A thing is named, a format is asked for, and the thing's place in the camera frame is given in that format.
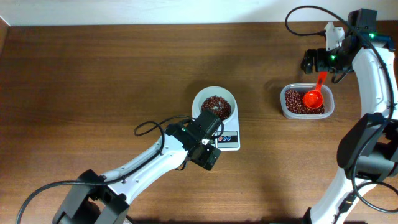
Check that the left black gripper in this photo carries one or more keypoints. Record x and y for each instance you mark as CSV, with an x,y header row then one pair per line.
x,y
204,155

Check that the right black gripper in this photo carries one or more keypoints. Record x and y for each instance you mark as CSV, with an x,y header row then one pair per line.
x,y
315,61

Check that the orange plastic measuring scoop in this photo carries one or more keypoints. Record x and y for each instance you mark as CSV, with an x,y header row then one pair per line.
x,y
314,98

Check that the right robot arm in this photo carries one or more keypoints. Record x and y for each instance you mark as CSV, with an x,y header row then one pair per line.
x,y
367,154

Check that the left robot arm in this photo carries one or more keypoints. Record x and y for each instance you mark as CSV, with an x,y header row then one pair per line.
x,y
107,198

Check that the white digital kitchen scale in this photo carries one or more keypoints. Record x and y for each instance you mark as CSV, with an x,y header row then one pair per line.
x,y
230,138

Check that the red beans in bowl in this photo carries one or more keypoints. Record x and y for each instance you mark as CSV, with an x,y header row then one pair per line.
x,y
218,106

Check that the white round bowl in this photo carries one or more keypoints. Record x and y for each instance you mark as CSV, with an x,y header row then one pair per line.
x,y
214,91

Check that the clear plastic food container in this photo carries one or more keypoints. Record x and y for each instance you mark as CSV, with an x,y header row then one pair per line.
x,y
328,103

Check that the red adzuki beans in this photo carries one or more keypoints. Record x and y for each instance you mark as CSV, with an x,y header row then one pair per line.
x,y
294,103

